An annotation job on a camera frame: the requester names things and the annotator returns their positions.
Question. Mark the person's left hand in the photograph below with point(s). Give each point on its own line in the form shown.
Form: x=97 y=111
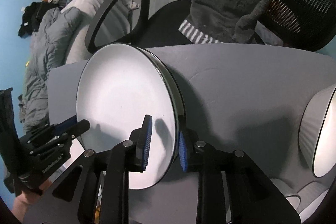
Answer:
x=25 y=203

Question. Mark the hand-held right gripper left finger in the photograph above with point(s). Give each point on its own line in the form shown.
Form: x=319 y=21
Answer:
x=147 y=146

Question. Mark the white plate black rim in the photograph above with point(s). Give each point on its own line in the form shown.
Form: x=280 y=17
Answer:
x=118 y=95
x=171 y=82
x=76 y=149

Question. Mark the black mesh office chair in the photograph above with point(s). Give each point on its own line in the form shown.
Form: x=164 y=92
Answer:
x=162 y=24

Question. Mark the black clothes pile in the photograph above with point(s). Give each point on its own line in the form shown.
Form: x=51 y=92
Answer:
x=29 y=19

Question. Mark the white bowl black rim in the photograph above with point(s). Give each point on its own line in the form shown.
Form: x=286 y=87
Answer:
x=291 y=191
x=320 y=134

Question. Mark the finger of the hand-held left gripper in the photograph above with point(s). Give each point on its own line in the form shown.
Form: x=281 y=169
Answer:
x=78 y=128
x=67 y=124

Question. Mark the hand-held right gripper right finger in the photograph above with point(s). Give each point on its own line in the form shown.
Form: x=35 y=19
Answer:
x=183 y=154

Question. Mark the grey quilted duvet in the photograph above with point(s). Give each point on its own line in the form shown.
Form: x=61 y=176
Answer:
x=44 y=56

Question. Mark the light grey pillow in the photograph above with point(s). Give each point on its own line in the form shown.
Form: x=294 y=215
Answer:
x=86 y=6

